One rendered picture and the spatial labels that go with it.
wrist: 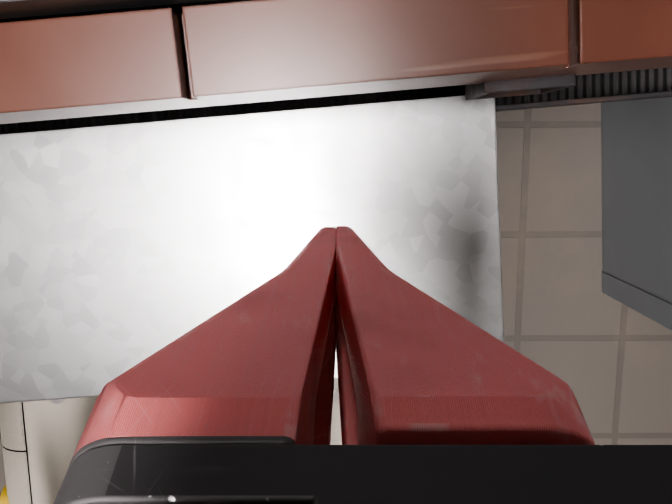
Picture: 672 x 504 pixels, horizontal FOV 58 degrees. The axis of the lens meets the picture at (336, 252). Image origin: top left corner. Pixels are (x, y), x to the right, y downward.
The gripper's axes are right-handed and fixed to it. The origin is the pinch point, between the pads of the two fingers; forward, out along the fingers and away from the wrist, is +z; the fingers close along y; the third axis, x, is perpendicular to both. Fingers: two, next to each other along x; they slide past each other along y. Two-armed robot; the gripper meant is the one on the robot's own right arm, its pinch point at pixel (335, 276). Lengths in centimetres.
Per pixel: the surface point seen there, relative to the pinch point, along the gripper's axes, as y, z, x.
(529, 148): -35, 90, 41
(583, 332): -47, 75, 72
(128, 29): 9.5, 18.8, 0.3
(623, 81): -26, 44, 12
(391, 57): -2.6, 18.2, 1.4
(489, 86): -8.4, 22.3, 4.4
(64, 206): 19.6, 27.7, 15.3
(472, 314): -10.1, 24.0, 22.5
